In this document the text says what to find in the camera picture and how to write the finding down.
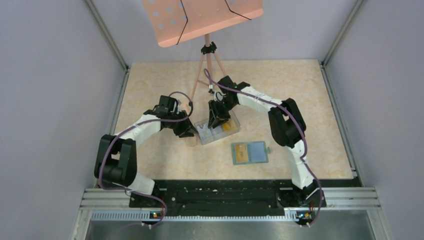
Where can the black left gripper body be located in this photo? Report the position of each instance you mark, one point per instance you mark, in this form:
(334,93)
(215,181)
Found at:
(174,124)

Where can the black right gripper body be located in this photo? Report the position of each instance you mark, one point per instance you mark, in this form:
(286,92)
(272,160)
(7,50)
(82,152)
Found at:
(222,108)

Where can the clear plastic card box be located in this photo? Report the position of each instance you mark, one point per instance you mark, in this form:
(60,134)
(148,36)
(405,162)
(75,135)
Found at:
(222,134)

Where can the gold VIP credit card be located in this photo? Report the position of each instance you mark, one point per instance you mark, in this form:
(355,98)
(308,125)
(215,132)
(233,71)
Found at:
(241,153)

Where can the green leather card holder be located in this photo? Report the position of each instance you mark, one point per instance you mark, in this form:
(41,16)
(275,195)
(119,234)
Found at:
(258,152)

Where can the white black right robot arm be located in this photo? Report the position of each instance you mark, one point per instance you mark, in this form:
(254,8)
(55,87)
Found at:
(286,123)

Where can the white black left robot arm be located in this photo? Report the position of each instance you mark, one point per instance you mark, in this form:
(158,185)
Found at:
(116,165)

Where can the yellow card in box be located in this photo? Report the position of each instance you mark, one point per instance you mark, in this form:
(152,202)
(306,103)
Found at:
(229,126)

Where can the white cards in box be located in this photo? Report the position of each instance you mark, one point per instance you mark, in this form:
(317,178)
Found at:
(207,134)

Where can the pink music stand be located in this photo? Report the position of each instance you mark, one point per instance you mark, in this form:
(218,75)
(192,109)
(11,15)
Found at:
(178,21)

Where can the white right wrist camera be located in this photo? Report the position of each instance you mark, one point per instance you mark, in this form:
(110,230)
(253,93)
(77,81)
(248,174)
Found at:
(213,91)

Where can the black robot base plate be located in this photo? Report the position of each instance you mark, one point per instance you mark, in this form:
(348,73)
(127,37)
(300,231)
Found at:
(208,195)

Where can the aluminium front rail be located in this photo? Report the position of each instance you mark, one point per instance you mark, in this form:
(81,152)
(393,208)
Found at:
(114,206)

